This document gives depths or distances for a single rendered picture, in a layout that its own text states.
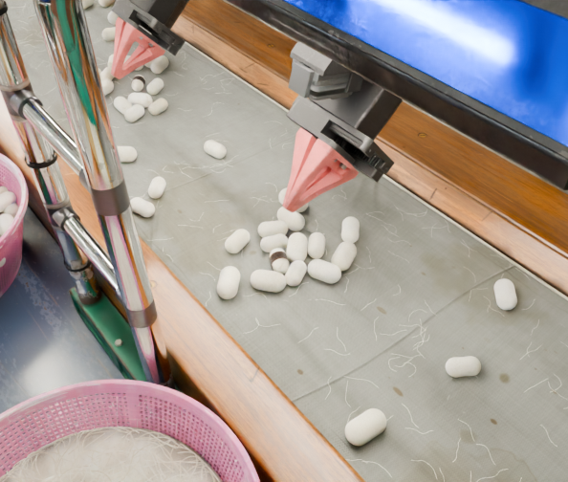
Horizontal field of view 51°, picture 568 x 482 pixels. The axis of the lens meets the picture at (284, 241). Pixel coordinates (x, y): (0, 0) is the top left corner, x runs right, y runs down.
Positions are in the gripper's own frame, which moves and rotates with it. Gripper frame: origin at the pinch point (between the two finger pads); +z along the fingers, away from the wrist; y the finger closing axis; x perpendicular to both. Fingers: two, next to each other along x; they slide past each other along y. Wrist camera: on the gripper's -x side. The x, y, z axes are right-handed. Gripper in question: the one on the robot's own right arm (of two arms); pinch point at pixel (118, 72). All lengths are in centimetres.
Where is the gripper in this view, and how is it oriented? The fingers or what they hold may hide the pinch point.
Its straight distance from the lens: 93.0
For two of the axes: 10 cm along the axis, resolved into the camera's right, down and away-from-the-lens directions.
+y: 6.4, 5.5, -5.4
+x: 5.1, 2.3, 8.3
